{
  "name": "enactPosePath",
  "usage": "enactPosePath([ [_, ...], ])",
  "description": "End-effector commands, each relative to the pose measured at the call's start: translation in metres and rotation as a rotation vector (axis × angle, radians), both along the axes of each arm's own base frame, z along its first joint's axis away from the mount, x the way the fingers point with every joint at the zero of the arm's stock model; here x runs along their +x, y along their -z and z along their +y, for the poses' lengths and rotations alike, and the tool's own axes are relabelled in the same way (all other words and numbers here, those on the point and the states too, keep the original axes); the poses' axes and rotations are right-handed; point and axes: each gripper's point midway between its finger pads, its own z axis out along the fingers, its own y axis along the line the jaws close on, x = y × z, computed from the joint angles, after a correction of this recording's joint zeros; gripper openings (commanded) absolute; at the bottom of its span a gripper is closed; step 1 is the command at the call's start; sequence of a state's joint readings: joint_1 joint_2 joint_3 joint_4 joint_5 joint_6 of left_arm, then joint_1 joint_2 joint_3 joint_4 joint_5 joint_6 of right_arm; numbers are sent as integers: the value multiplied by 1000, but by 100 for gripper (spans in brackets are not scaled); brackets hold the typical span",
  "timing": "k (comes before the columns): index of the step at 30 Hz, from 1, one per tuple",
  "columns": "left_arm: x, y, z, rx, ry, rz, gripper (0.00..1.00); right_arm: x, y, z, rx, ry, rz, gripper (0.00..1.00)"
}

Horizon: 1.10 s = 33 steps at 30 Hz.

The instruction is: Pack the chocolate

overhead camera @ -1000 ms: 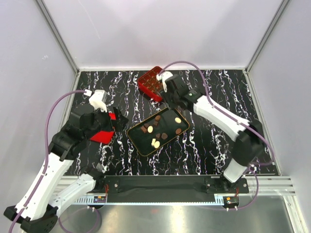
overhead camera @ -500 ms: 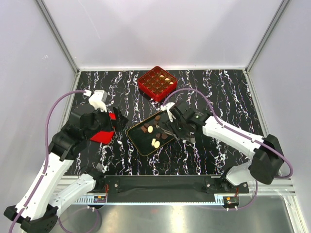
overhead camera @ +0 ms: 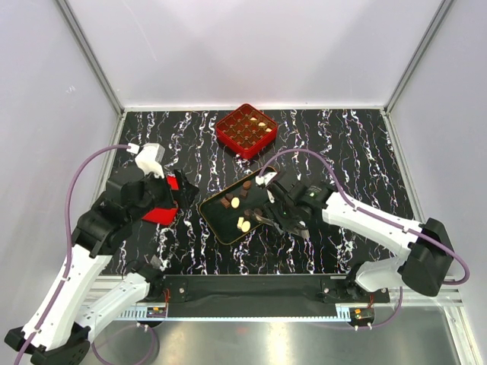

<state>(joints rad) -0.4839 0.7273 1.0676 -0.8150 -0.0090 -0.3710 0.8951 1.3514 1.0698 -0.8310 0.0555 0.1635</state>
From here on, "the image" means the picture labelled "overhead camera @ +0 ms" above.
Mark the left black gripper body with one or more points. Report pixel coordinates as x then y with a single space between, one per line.
157 195

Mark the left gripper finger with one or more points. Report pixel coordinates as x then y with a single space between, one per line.
180 178
187 194

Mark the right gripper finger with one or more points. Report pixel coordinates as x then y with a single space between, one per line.
262 219
298 229

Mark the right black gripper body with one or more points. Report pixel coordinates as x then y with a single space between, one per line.
282 212

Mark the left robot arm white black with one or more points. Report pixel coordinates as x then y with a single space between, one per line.
59 332

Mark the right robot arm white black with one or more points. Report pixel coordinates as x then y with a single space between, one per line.
422 253

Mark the white oval chocolate bottom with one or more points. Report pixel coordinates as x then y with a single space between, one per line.
245 226

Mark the milk rectangular chocolate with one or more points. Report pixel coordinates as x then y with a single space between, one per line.
225 203

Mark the red compartment chocolate box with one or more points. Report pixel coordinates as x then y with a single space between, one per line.
242 136

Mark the red box lid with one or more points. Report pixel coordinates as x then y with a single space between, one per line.
164 216

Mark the black gold-rimmed tray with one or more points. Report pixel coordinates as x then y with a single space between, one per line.
223 221

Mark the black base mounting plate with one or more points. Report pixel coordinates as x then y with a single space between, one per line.
271 292

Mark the right electronics board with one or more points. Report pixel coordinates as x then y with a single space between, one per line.
363 314

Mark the electronics board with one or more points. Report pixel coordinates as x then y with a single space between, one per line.
363 314
156 312

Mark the left electronics board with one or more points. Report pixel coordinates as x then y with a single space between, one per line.
156 312

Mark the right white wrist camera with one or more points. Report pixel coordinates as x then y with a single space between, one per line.
264 181

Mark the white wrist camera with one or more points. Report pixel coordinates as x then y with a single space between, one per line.
149 159
264 181

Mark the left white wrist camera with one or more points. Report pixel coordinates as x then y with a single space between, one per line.
149 159

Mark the aluminium frame rail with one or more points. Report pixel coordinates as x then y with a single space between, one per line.
325 313

